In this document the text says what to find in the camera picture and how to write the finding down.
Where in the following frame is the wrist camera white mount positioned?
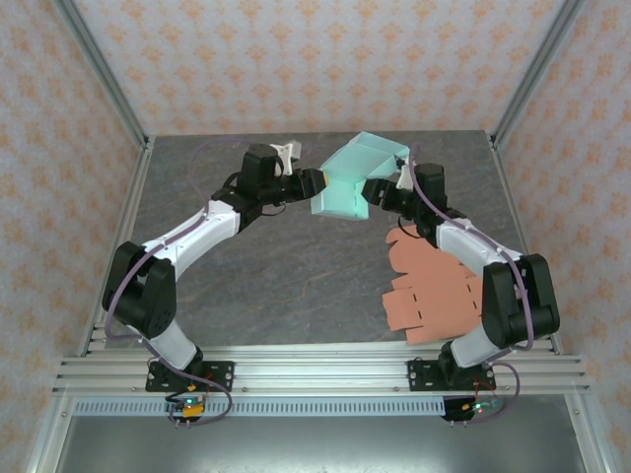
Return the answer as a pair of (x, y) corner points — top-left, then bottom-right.
(393, 151), (414, 191)
(272, 141), (303, 176)

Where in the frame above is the grey metal sheet panel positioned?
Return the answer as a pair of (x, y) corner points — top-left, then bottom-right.
(53, 416), (588, 473)

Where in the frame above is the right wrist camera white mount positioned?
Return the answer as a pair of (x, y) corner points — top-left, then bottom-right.
(393, 151), (414, 191)

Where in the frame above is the aluminium table side rail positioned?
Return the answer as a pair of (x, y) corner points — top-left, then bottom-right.
(487, 131), (564, 357)
(78, 136), (158, 357)

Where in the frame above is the controller board with yellow connector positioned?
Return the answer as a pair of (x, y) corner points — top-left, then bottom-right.
(166, 393), (208, 426)
(451, 397), (505, 425)

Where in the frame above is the slotted grey cable duct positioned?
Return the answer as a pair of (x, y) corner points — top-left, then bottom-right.
(72, 397), (448, 419)

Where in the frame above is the aluminium frame leg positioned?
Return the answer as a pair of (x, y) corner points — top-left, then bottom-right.
(27, 393), (75, 473)
(564, 393), (615, 473)

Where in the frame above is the aluminium frame post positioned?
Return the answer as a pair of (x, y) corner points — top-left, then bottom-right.
(51, 0), (152, 152)
(490, 0), (591, 149)

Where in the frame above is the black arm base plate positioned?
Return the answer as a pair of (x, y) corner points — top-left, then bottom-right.
(407, 359), (497, 394)
(145, 361), (236, 394)

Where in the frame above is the teal paper box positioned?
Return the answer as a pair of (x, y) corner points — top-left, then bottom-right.
(309, 130), (411, 221)

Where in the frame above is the aluminium mounting rail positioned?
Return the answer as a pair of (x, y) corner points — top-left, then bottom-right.
(52, 344), (593, 396)

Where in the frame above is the salmon pink paper box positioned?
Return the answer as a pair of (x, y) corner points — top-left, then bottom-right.
(381, 225), (487, 346)

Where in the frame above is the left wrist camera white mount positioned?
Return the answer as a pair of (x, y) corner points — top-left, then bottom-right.
(272, 141), (303, 176)

